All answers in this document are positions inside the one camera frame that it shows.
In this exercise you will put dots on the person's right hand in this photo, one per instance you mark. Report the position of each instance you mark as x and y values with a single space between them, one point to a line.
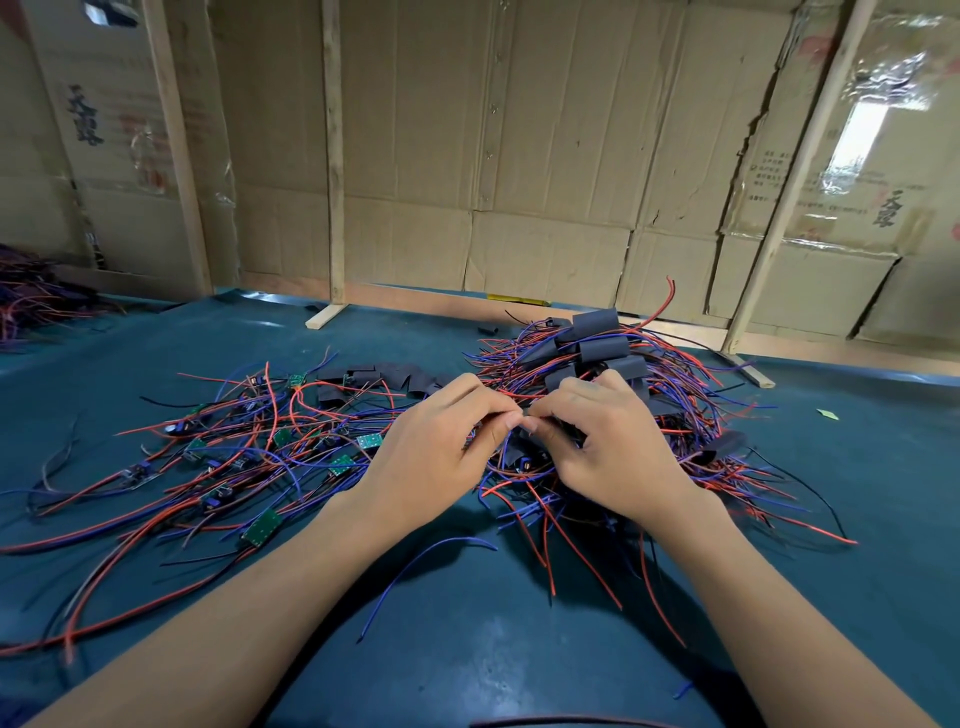
623 450

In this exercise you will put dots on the person's left hand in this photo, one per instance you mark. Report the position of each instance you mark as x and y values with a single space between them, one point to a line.
428 458

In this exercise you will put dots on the pile of black sleeve pieces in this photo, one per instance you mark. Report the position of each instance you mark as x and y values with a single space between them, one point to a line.
398 375

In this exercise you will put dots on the pile of sleeved wired boards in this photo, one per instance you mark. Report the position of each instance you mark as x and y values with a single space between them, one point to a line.
593 323

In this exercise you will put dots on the pile of unsleeved wired boards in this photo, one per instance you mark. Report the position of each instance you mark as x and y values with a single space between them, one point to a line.
150 480

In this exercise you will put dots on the person's right forearm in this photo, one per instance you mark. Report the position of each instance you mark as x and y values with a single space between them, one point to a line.
788 638

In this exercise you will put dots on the person's left forearm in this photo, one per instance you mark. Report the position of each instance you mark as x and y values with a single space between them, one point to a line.
210 638

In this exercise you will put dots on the wooden ledge board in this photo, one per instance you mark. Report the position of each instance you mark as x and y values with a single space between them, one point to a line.
420 300

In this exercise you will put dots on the yellow strip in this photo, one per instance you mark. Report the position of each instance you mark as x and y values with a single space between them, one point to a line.
519 300

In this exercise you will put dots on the small green scrap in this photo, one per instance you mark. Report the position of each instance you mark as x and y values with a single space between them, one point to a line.
827 414

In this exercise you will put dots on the clear plastic sheet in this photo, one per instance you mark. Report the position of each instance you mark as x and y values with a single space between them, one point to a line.
863 135

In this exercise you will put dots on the pale slanted wooden post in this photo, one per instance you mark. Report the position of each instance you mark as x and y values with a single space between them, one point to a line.
795 173

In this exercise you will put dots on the thin wooden post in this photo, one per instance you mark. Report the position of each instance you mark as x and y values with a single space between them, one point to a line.
333 143

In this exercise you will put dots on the wide wooden post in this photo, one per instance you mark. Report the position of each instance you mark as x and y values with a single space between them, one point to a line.
177 143

